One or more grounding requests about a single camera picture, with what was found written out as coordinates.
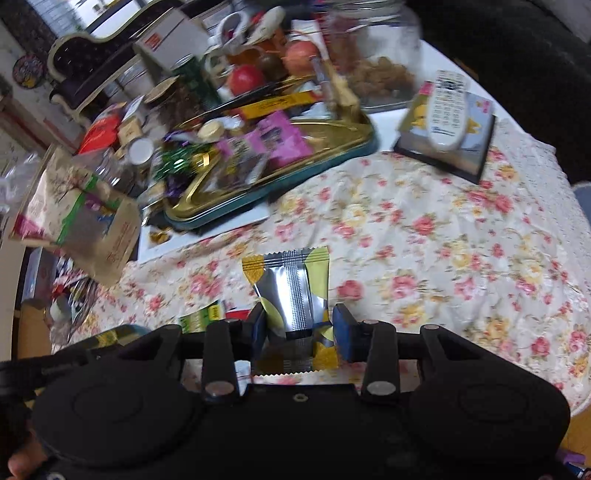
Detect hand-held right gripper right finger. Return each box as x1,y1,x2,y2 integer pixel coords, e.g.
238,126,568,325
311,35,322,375
332,303,469,403

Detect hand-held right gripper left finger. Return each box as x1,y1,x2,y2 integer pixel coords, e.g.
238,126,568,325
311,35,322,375
131,302,269,403

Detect silver yellow snack packet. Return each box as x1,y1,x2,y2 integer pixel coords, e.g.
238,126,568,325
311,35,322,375
241,247,340,374

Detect green pea snack packet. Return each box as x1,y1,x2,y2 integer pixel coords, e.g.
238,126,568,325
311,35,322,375
178,300,227,334

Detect person's left hand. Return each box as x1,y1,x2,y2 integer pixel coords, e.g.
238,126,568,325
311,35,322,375
7,434,49,480

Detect pile of coloured wrappers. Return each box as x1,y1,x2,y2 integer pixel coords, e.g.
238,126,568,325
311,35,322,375
46,268,100,342

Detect floral tablecloth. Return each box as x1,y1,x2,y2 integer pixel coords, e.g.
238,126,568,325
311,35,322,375
69,120,591,416

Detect white paper board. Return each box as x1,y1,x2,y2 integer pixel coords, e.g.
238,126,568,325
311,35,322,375
137,203,271,266

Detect clear packet dark dried fruit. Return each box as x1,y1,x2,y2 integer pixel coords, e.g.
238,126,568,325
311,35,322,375
203,148,269,195

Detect brown paper bag tree print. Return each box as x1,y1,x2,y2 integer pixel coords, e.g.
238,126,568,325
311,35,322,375
9,148,141,287

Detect pink snack packet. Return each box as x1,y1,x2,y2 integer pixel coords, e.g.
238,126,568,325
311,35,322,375
217,111,315,171

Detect pile of foil-wrapped candies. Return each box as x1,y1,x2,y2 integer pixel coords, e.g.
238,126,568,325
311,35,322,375
150,131,222,204

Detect teal gold tin tray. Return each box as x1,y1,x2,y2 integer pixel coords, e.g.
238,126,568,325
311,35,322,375
161,108,377,232

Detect white round jar lid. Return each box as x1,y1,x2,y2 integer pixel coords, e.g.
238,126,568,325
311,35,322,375
129,137,155,164

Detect small glass jar dark contents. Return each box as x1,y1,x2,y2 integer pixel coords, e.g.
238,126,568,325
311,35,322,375
90,148,139,195

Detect yellow long snack packet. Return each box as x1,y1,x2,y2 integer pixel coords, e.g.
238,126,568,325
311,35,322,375
238,90,324,118

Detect small cream box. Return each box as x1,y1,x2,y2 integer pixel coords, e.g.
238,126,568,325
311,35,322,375
117,117,144,146

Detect plastic jar of nuts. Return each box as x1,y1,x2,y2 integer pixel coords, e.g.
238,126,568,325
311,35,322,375
143,76,204,121

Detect white remote control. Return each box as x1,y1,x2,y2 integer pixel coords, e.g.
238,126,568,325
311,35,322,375
427,69,469,152

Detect red orange packet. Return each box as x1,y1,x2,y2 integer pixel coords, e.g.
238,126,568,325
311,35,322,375
78,113,123,155

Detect green drink can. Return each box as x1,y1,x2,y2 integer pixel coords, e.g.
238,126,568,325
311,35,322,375
178,55,218,109

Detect brown kiwi fruit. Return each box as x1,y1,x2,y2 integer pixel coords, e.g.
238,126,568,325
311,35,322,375
259,53,287,81

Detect blue purple box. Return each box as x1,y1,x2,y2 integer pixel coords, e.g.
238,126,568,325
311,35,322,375
556,450,591,480

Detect red yellow apple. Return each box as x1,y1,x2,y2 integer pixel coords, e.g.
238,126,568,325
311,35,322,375
284,41,321,75

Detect grey cushion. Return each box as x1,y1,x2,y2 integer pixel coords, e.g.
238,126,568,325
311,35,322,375
573,182,591,222

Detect clear glass jar with walnuts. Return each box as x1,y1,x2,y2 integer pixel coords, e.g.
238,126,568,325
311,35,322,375
323,0,423,114

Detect white cardboard box red label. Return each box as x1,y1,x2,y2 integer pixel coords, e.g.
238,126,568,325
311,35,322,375
134,9,211,70

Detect black white-framed ornate bench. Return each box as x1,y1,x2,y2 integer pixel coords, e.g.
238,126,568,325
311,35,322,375
48,0,185,125

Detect round decorative plate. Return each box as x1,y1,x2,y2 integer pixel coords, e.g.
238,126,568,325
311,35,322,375
11,53,47,88

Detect black sofa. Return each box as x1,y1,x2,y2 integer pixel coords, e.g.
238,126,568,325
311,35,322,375
406,0,591,185

